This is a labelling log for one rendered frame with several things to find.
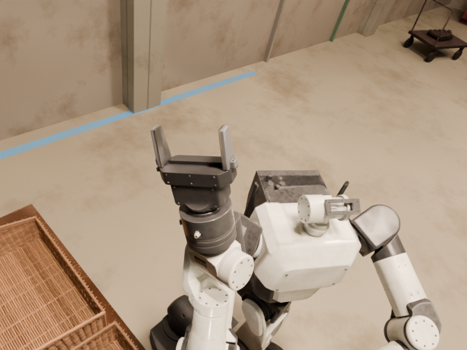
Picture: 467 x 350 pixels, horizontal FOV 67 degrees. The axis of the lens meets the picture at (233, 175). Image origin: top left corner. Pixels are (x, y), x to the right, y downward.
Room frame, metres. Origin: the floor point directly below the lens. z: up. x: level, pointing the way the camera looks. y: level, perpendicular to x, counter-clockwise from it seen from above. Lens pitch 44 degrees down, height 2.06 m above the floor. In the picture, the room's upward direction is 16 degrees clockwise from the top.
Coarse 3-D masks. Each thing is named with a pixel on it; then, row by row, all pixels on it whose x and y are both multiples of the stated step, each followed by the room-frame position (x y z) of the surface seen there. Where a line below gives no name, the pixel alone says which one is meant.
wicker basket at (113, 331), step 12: (108, 324) 0.47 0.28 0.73; (96, 336) 0.41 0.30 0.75; (108, 336) 0.45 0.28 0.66; (120, 336) 0.46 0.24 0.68; (72, 348) 0.35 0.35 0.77; (84, 348) 0.38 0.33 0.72; (96, 348) 0.41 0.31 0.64; (108, 348) 0.44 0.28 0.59; (120, 348) 0.45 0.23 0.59; (132, 348) 0.42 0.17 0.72
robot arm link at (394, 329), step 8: (392, 320) 0.49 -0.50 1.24; (400, 320) 0.47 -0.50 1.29; (384, 328) 0.48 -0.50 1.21; (392, 328) 0.46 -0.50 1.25; (400, 328) 0.45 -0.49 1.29; (392, 336) 0.45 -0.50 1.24; (400, 336) 0.43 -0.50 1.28; (392, 344) 0.41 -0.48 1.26; (400, 344) 0.42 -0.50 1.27; (408, 344) 0.41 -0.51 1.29
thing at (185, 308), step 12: (180, 300) 0.80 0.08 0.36; (168, 312) 0.75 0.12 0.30; (180, 312) 0.75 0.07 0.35; (192, 312) 0.76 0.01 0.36; (156, 324) 0.73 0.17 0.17; (168, 324) 0.74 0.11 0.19; (180, 324) 0.70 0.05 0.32; (156, 336) 0.67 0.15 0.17; (168, 336) 0.68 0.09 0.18; (180, 336) 0.70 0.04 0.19; (156, 348) 0.62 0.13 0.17; (168, 348) 0.63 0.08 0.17
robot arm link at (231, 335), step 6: (222, 288) 0.39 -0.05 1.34; (228, 288) 0.40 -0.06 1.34; (234, 294) 0.40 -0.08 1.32; (228, 312) 0.35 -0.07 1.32; (228, 318) 0.35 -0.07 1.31; (228, 324) 0.33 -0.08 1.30; (186, 330) 0.31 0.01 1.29; (228, 330) 0.32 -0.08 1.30; (186, 336) 0.29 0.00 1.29; (228, 336) 0.31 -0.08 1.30; (234, 336) 0.32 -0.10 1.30; (180, 342) 0.27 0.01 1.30; (186, 342) 0.28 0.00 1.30; (228, 342) 0.31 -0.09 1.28; (234, 342) 0.31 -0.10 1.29; (180, 348) 0.26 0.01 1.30
